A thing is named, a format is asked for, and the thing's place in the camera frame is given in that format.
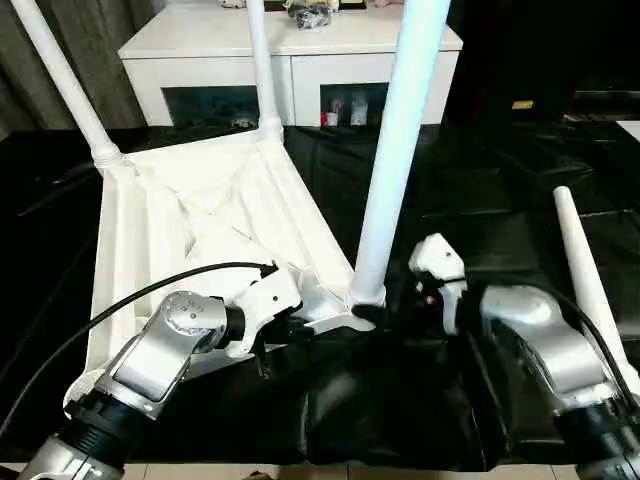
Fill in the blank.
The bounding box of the white plastic table leg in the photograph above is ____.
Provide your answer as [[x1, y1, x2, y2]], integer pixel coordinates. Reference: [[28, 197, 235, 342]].
[[552, 185, 636, 386], [349, 0, 451, 316], [247, 0, 284, 144], [9, 0, 124, 169]]

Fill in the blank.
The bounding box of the white plastic table top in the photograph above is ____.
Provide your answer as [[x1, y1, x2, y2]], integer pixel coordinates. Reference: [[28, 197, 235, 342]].
[[62, 134, 389, 406]]

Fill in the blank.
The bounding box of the black mat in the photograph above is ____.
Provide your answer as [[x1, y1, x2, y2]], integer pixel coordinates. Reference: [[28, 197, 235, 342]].
[[0, 117, 640, 474]]

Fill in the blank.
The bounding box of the white cabinet with glass doors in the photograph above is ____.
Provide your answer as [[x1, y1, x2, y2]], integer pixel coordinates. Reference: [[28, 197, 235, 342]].
[[117, 9, 464, 129]]

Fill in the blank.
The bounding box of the black and white bundle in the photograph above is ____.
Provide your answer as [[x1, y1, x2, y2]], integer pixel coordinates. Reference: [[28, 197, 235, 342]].
[[294, 4, 334, 29]]

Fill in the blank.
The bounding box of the grey-green curtain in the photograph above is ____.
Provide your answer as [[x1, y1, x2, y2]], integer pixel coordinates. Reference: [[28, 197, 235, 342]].
[[0, 0, 151, 136]]

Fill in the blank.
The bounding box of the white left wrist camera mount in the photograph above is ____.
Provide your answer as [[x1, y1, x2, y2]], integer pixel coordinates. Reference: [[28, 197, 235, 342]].
[[227, 267, 304, 359]]

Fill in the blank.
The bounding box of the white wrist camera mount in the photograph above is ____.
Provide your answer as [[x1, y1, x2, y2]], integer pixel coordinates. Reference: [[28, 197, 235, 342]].
[[227, 267, 304, 359], [408, 232, 469, 336]]

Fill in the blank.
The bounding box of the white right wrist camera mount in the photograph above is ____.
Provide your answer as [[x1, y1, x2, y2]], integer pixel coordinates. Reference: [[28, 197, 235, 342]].
[[408, 232, 469, 336]]

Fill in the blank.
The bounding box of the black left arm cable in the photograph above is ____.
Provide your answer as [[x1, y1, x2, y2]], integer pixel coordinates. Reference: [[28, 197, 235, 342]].
[[0, 260, 279, 441]]

